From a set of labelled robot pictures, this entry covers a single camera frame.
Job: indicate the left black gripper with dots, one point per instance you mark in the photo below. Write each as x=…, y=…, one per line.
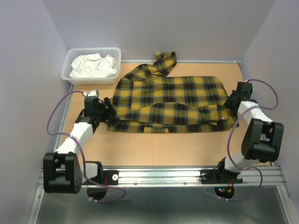
x=110, y=108

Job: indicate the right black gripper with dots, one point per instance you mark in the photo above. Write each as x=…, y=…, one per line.
x=227, y=103

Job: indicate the yellow plaid long sleeve shirt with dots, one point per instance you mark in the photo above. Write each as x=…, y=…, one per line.
x=149, y=100

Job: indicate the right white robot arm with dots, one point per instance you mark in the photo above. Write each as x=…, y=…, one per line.
x=262, y=140

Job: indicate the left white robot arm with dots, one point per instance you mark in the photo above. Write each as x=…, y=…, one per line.
x=62, y=172

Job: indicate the white long sleeve shirt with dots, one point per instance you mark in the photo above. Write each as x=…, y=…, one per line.
x=93, y=66

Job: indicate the white perforated plastic basket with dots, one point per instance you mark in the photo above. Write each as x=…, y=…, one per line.
x=74, y=53

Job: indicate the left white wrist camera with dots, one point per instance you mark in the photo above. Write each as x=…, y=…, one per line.
x=94, y=92

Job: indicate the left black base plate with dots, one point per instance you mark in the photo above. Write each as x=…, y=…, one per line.
x=109, y=177

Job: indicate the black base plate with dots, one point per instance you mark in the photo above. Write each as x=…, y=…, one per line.
x=109, y=177
x=213, y=176

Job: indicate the aluminium mounting rail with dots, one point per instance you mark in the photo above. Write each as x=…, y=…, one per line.
x=188, y=176

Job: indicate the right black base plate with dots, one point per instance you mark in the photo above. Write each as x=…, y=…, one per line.
x=213, y=176

